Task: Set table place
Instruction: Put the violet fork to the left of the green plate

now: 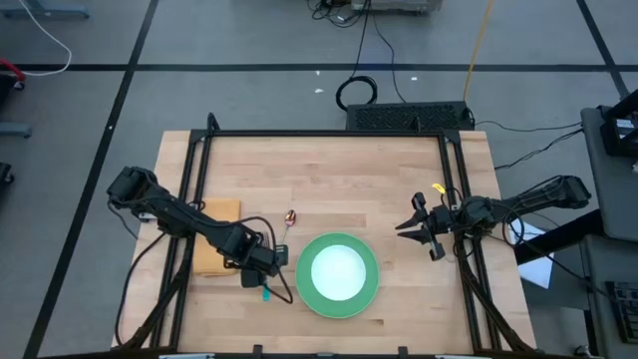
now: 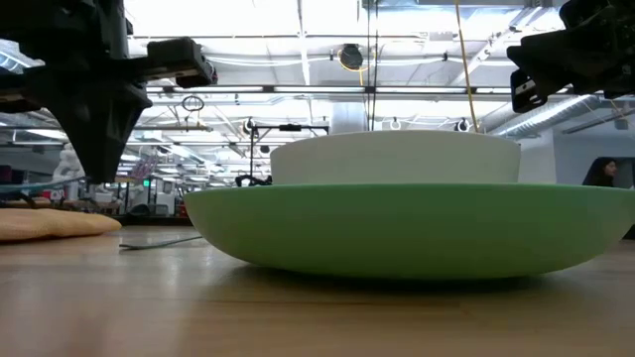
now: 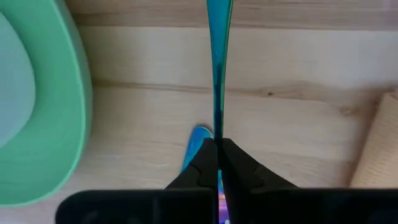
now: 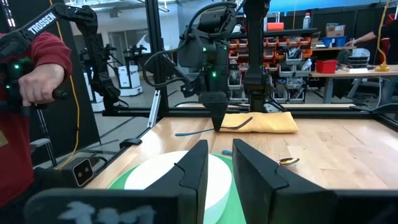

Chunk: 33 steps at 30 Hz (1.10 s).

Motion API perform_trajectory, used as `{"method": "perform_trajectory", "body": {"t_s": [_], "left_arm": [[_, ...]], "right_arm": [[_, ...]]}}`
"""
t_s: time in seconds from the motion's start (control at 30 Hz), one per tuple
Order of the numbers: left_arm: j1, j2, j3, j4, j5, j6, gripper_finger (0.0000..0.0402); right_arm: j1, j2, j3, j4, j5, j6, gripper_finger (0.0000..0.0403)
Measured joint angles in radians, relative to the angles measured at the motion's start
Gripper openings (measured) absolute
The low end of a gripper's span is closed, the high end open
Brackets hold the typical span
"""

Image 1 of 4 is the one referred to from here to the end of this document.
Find grey keyboard desk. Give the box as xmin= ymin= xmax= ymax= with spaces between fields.
xmin=577 ymin=233 xmax=638 ymax=359

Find red curved bar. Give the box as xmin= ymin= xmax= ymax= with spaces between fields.
xmin=0 ymin=57 xmax=27 ymax=91

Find white paper sheet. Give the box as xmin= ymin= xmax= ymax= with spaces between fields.
xmin=506 ymin=218 xmax=556 ymax=290

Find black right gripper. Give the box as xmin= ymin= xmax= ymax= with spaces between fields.
xmin=395 ymin=191 xmax=458 ymax=263

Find black computer case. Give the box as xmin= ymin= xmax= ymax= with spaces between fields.
xmin=345 ymin=101 xmax=476 ymax=133

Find white bowl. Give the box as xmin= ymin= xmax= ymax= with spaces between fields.
xmin=309 ymin=243 xmax=369 ymax=303

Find black diagonal bar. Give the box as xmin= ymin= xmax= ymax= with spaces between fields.
xmin=512 ymin=207 xmax=605 ymax=266

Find grey device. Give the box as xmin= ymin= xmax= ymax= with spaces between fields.
xmin=350 ymin=0 xmax=444 ymax=14

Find yellow cable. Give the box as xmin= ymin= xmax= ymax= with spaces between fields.
xmin=462 ymin=0 xmax=495 ymax=104

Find green plate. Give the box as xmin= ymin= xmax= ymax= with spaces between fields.
xmin=294 ymin=231 xmax=381 ymax=320

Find black keyboard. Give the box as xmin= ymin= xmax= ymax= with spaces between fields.
xmin=605 ymin=280 xmax=638 ymax=345

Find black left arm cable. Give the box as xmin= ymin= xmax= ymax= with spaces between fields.
xmin=196 ymin=198 xmax=296 ymax=306

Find black aluminium table frame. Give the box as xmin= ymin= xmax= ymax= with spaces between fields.
xmin=113 ymin=112 xmax=538 ymax=359

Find tangled black cables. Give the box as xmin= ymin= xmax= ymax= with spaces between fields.
xmin=307 ymin=0 xmax=373 ymax=29

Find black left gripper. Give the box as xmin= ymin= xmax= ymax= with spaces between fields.
xmin=218 ymin=224 xmax=291 ymax=290

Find blue-grey table foot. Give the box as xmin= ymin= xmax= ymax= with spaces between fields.
xmin=0 ymin=0 xmax=92 ymax=21

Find grey table foot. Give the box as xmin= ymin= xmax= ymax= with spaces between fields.
xmin=0 ymin=122 xmax=34 ymax=140

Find yellow cloth napkin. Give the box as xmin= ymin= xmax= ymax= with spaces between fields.
xmin=191 ymin=197 xmax=242 ymax=278

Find white floor cable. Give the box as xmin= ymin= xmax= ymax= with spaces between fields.
xmin=18 ymin=0 xmax=74 ymax=78

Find coiled black cable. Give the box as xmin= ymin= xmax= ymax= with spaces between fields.
xmin=334 ymin=0 xmax=379 ymax=113

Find black base cable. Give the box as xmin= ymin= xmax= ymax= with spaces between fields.
xmin=114 ymin=229 xmax=168 ymax=346

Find black desk equipment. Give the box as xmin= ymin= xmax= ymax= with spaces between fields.
xmin=599 ymin=88 xmax=638 ymax=160

